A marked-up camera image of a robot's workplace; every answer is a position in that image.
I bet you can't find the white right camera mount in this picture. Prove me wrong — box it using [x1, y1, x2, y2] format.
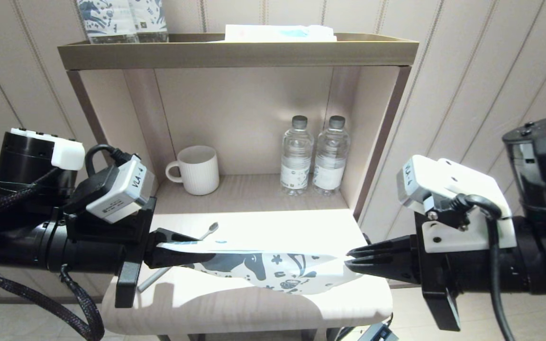
[421, 156, 518, 253]

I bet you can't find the black left camera cable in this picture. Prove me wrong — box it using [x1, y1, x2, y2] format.
[72, 144, 134, 214]

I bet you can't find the clear water bottle plain label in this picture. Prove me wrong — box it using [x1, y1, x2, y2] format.
[312, 116, 350, 196]

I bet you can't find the black camera cable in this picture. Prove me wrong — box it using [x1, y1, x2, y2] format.
[72, 144, 134, 214]
[453, 194, 515, 341]

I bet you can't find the braided black left arm cable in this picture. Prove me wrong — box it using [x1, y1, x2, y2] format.
[0, 265, 105, 341]

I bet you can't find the grey toothbrush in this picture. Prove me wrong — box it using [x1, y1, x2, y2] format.
[137, 222, 220, 292]

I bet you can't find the beige wooden shelf unit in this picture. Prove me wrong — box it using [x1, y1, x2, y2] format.
[57, 32, 419, 341]

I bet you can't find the brown shelf tray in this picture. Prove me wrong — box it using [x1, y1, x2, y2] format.
[58, 33, 419, 71]

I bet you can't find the black right camera cable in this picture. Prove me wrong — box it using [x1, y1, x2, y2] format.
[453, 194, 515, 341]

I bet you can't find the flat white blue packet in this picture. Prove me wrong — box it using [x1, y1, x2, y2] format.
[211, 25, 337, 43]

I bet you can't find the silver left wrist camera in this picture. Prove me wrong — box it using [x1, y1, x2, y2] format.
[86, 154, 155, 224]

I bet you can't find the white zip pouch blue horse print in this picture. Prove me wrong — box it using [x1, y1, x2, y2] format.
[157, 239, 364, 295]

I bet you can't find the large blue printed white pouch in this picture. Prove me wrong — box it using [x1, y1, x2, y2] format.
[76, 0, 139, 45]

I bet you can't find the small blue printed white pouch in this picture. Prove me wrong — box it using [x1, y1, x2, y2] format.
[128, 0, 169, 43]

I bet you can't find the grey robot base chassis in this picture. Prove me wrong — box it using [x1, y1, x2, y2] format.
[358, 323, 399, 341]

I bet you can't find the clear water bottle dotted label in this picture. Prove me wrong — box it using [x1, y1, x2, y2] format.
[280, 116, 314, 196]

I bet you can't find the white ribbed mug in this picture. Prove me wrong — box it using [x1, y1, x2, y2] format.
[166, 145, 220, 196]

